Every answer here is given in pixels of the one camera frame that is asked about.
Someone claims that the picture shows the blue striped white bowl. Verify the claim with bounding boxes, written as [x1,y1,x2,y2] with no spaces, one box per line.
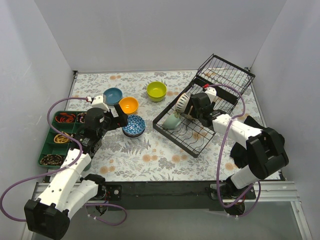
[175,92,191,114]

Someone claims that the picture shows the pink patterned bowl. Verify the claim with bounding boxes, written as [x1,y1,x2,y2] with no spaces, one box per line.
[122,130,144,136]

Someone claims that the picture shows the orange rubber bands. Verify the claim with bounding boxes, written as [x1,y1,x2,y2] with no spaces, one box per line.
[54,112,76,123]

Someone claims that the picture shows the blue floral white bowl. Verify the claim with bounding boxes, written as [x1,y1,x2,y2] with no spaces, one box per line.
[125,133,143,139]

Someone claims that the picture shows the yellow rubber bands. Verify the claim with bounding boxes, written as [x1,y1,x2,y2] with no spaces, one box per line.
[53,134,70,144]

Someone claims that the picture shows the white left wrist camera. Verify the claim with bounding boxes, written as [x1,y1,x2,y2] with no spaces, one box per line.
[86,94,110,113]

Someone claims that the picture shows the black cloth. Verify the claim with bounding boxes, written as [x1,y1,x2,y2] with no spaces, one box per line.
[229,115,286,168]

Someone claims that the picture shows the black wire dish rack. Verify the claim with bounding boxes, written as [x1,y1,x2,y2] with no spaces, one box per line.
[152,54,255,158]

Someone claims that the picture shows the blue ceramic bowl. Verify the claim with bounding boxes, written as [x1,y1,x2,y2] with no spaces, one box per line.
[103,87,123,106]

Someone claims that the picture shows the mint green flower bowl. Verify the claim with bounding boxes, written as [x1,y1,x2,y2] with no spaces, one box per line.
[162,112,181,130]

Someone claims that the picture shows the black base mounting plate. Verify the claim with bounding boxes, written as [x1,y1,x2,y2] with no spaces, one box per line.
[77,181,257,212]

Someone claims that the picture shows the brown rubber bands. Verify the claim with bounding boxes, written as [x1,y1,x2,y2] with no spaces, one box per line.
[40,154,64,166]

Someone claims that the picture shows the red diamond pattern bowl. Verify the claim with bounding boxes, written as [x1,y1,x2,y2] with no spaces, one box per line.
[122,114,146,135]

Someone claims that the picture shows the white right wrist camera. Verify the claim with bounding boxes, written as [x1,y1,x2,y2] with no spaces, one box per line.
[203,84,217,103]

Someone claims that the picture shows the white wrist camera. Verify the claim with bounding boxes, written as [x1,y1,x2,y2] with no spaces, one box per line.
[203,84,217,103]
[86,94,110,113]

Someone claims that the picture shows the green compartment tray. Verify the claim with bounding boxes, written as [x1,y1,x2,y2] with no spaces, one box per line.
[37,110,85,170]

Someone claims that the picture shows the orange plastic bowl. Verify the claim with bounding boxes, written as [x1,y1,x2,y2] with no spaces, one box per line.
[118,96,139,115]

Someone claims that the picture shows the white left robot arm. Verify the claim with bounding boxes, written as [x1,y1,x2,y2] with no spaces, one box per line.
[24,104,128,240]

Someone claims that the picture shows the lime green bowl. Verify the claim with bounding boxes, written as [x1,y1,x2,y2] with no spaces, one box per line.
[146,81,167,98]
[147,94,166,102]

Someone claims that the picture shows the dark patterned rubber bands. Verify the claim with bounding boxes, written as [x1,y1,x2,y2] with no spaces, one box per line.
[76,112,87,124]

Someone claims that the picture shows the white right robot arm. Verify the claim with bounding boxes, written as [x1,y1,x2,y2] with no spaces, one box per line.
[189,89,289,199]

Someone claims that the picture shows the beige ceramic bowl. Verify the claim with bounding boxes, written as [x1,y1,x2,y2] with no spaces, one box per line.
[183,105,194,120]

